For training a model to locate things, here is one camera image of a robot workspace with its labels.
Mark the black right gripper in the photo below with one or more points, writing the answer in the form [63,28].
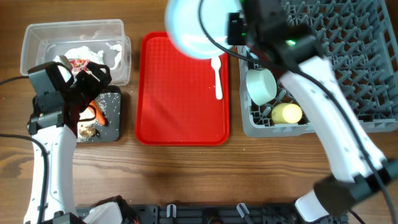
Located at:
[234,22]

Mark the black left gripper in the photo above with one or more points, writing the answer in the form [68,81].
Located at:
[84,77]

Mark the red patterned snack wrapper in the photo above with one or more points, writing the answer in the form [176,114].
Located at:
[79,65]

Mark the white rice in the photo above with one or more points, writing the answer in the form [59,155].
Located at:
[109,102]

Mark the white tissue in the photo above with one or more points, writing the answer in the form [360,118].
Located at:
[85,52]

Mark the orange carrot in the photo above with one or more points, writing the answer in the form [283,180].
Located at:
[96,110]

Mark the white plastic spoon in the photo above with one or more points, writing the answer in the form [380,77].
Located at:
[216,65]

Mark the brown food scrap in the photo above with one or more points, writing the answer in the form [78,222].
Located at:
[87,131]

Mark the light blue round plate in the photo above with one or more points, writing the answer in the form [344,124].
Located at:
[183,27]

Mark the mint green bowl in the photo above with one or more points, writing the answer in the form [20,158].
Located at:
[261,86]

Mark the yellow plastic cup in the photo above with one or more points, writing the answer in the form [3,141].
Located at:
[286,113]

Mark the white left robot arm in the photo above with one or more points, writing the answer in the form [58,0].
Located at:
[53,127]

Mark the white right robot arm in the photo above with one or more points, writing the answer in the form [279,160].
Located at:
[359,169]

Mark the black food waste tray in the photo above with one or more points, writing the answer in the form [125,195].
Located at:
[109,124]

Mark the clear plastic waste bin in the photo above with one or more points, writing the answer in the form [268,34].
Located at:
[43,42]

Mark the grey dishwasher rack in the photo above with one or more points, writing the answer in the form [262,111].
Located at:
[358,38]

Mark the red serving tray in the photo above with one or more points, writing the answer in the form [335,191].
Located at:
[176,103]

